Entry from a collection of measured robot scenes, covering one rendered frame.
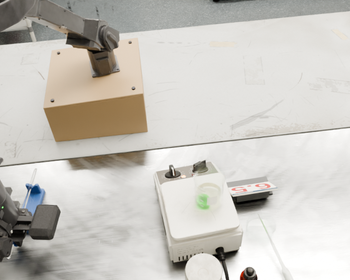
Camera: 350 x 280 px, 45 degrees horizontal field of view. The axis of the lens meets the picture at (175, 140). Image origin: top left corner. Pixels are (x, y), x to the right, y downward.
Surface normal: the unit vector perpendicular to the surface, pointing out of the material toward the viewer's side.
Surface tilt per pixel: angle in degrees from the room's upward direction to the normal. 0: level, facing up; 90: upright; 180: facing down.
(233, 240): 90
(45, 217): 1
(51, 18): 87
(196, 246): 90
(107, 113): 90
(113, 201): 0
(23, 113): 0
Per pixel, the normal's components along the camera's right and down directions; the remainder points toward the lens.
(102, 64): 0.24, 0.69
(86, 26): 0.68, 0.16
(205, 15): -0.04, -0.68
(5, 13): 0.67, 0.52
